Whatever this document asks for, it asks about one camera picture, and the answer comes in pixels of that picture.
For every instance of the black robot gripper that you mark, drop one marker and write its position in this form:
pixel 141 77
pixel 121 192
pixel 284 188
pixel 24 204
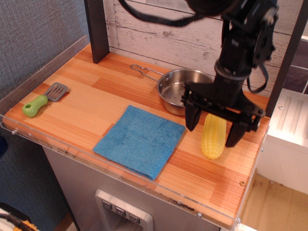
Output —
pixel 224 98

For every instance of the yellow plastic corn cob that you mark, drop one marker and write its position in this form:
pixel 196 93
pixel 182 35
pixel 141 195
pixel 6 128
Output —
pixel 213 136

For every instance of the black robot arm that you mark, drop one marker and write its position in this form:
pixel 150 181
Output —
pixel 247 36

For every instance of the small steel saucepan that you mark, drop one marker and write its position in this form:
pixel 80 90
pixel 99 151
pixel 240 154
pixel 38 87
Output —
pixel 170 85

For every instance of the blue folded cloth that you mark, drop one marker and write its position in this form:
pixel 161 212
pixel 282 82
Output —
pixel 140 141

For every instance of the white toy sink unit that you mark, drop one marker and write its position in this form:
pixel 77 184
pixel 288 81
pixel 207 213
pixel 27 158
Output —
pixel 284 154

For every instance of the silver dispenser panel with buttons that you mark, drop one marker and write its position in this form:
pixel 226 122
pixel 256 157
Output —
pixel 119 215

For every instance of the grey toy fridge cabinet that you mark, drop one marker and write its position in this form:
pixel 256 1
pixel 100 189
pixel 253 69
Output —
pixel 79 183

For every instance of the clear acrylic edge guard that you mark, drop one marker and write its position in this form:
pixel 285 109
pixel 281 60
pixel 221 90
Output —
pixel 214 188

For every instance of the orange object bottom left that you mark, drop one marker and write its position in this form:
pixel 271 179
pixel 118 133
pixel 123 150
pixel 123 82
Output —
pixel 24 226

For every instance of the dark right shelf post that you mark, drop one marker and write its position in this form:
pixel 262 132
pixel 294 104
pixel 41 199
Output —
pixel 288 58

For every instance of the green handled grey spatula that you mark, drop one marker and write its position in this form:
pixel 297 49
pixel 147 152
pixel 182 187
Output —
pixel 54 93

